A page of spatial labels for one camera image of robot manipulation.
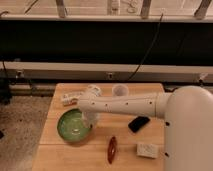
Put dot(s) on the red-brown oval object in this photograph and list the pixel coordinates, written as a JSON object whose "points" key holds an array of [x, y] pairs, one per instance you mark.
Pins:
{"points": [[112, 148]]}

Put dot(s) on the white sponge block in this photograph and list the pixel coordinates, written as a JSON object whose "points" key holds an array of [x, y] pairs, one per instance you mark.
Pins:
{"points": [[147, 150]]}

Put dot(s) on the green ceramic bowl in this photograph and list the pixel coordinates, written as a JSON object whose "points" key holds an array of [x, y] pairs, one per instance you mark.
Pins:
{"points": [[71, 127]]}

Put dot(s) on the black phone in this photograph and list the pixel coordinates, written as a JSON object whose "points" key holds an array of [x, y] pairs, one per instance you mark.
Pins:
{"points": [[136, 124]]}

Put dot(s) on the white plastic bottle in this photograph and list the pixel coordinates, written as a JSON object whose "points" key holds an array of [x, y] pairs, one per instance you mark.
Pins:
{"points": [[70, 98]]}

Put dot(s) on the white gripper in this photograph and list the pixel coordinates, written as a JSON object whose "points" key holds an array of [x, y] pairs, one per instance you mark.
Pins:
{"points": [[90, 119]]}

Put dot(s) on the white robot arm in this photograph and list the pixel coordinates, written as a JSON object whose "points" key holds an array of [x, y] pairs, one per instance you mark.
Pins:
{"points": [[188, 122]]}

